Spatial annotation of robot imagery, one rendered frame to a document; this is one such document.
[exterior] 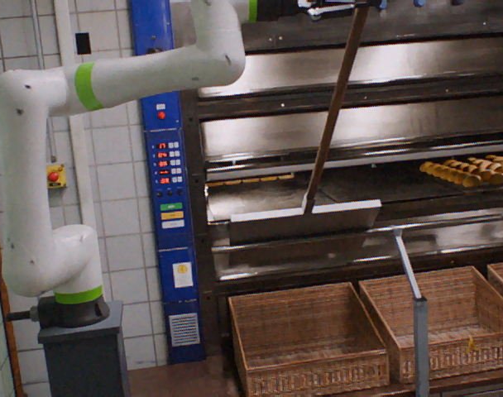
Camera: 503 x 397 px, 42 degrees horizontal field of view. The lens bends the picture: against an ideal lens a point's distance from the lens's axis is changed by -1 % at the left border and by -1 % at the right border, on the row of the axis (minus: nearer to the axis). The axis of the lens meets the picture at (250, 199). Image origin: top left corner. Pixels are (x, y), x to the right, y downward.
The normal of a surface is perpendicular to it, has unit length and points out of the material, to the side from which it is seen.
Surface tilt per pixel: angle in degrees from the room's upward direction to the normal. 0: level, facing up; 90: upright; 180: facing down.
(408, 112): 70
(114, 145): 90
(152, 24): 90
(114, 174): 90
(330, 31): 90
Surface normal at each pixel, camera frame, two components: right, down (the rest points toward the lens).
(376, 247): 0.11, -0.17
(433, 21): 0.14, 0.18
